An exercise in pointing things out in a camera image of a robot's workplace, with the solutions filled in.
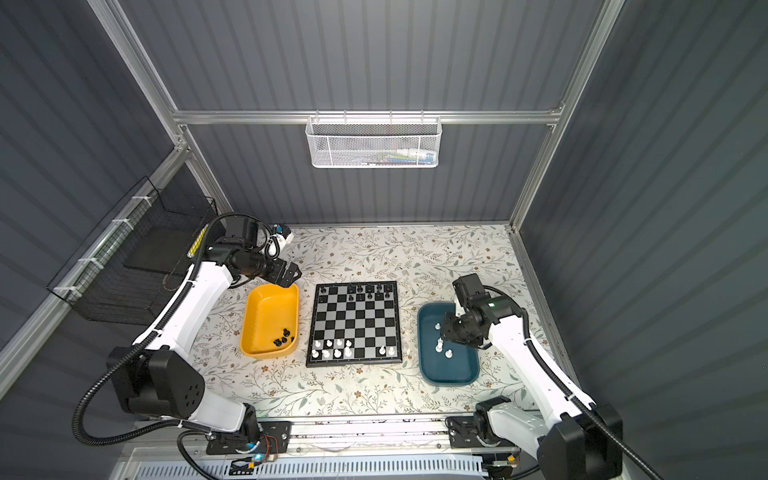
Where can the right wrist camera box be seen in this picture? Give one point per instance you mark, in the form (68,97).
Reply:
(469,290)

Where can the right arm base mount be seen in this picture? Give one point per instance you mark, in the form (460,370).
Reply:
(466,432)

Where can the yellow marker pen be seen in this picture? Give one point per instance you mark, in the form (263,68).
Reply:
(196,244)

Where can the black white chess board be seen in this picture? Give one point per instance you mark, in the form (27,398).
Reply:
(355,323)

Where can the black wire mesh basket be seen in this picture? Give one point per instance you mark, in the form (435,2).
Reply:
(130,271)

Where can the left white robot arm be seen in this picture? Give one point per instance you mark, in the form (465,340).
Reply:
(154,377)

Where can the white wire mesh basket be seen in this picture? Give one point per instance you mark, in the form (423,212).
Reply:
(337,145)

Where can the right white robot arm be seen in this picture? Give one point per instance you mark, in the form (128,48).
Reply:
(571,437)

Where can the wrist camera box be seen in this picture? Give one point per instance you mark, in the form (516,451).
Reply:
(469,290)
(280,236)

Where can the markers in white basket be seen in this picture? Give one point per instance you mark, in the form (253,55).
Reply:
(400,157)

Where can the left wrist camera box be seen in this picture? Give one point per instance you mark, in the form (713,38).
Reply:
(280,236)

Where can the black foam pad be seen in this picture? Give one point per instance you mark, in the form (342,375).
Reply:
(163,251)

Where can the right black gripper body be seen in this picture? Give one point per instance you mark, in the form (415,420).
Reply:
(455,327)

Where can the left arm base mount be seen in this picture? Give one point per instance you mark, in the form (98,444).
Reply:
(272,435)

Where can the aluminium front rail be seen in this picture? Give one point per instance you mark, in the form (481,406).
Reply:
(407,434)

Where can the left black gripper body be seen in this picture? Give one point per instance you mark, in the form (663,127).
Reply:
(275,270)

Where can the white pieces in teal tray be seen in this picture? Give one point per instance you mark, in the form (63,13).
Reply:
(441,347)

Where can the teal plastic tray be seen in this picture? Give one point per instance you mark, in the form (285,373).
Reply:
(441,362)

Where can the yellow plastic tray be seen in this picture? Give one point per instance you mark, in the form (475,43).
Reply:
(270,309)

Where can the black pieces in yellow tray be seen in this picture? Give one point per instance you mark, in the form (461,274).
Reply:
(284,339)

